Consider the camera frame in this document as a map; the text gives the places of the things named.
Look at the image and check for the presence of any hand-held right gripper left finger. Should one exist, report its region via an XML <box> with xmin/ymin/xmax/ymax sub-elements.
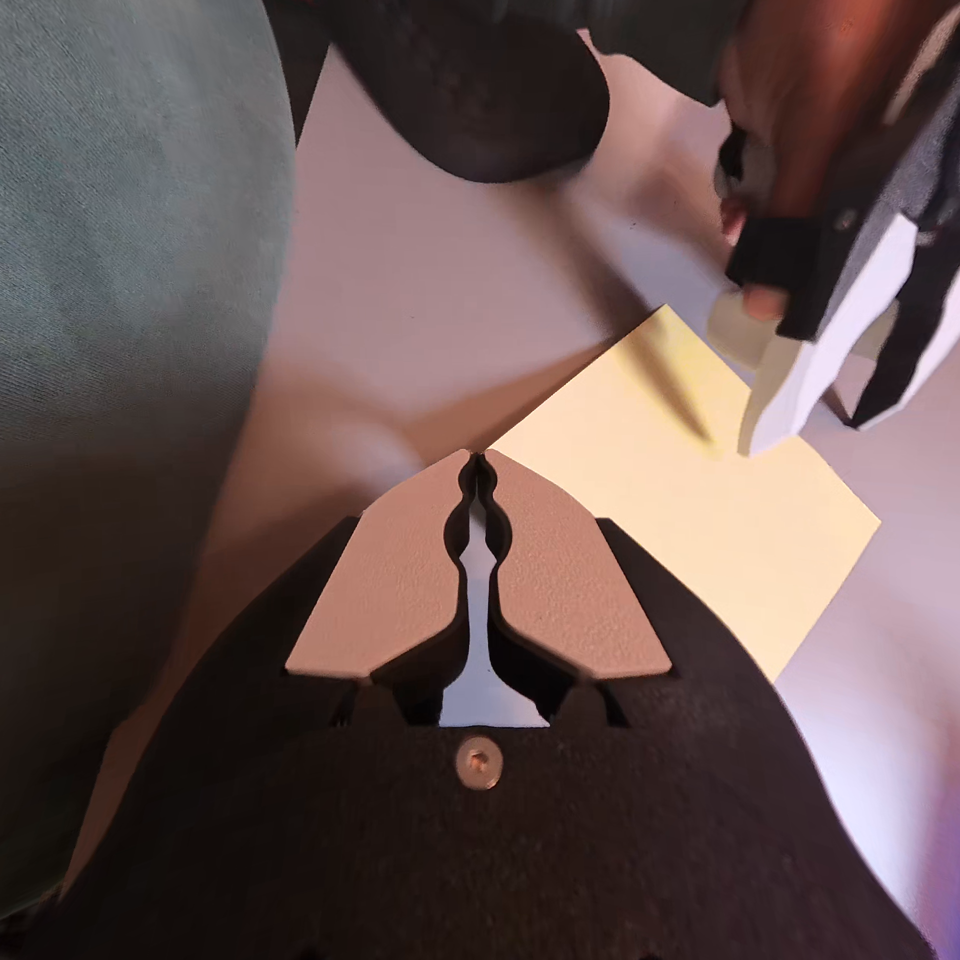
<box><xmin>282</xmin><ymin>447</ymin><xmax>478</xmax><ymax>718</ymax></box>

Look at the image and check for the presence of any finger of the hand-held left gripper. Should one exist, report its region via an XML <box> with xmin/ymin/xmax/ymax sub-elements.
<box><xmin>741</xmin><ymin>216</ymin><xmax>919</xmax><ymax>459</ymax></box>
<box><xmin>846</xmin><ymin>237</ymin><xmax>960</xmax><ymax>432</ymax></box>

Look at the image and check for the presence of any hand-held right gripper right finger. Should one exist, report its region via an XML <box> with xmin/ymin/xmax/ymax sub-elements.
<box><xmin>480</xmin><ymin>447</ymin><xmax>673</xmax><ymax>718</ymax></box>

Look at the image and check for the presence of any yellow backed black patterned paper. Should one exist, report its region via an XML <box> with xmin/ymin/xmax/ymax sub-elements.
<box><xmin>486</xmin><ymin>303</ymin><xmax>883</xmax><ymax>685</ymax></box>

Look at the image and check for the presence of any person's left hand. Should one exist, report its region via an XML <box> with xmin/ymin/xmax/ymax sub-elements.
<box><xmin>714</xmin><ymin>0</ymin><xmax>960</xmax><ymax>244</ymax></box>

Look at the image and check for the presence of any black textured pad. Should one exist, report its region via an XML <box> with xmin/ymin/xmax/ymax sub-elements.
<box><xmin>321</xmin><ymin>0</ymin><xmax>610</xmax><ymax>186</ymax></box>

